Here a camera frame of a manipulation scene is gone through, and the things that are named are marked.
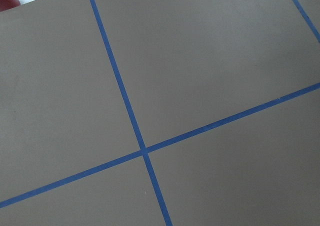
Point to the red cylinder bottle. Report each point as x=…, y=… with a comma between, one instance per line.
x=8, y=4

